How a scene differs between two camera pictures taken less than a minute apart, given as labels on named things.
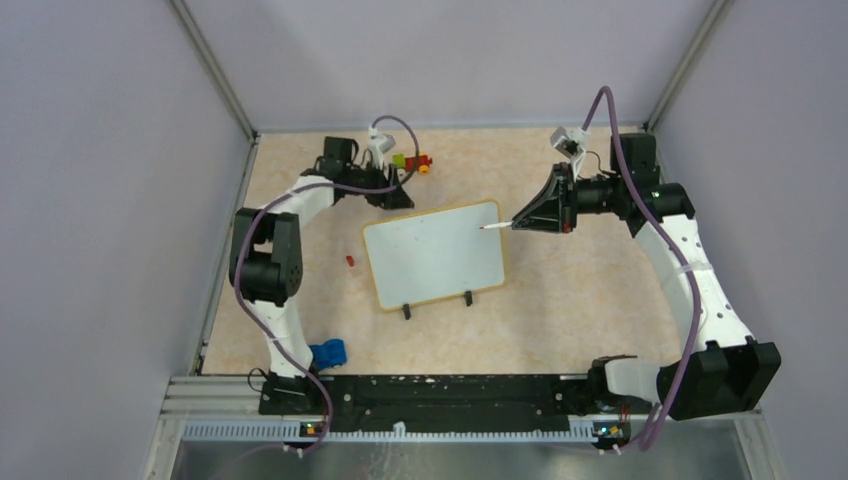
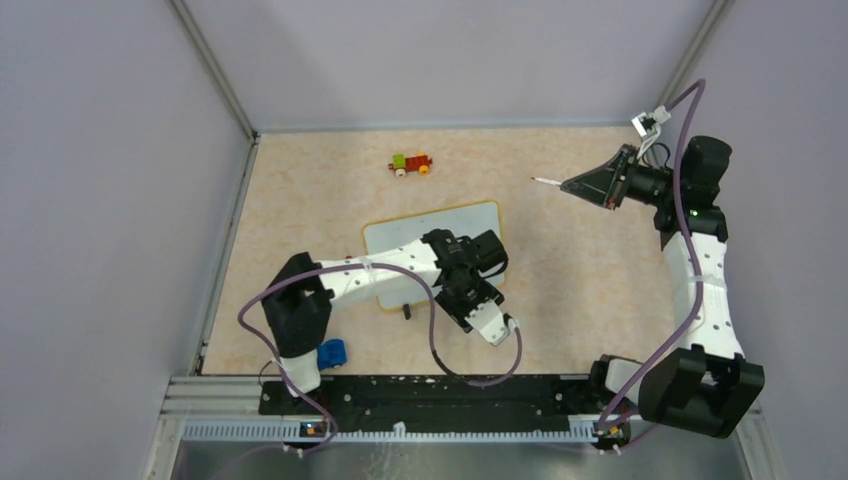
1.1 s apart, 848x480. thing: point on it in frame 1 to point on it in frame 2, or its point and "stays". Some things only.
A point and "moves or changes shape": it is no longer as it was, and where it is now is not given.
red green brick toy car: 408,163 stays
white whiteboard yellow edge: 435,254 stays
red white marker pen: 497,225 moves or changes shape
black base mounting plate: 432,402 stays
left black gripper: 398,199 to 459,312
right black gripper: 554,208 to 600,184
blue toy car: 331,353 stays
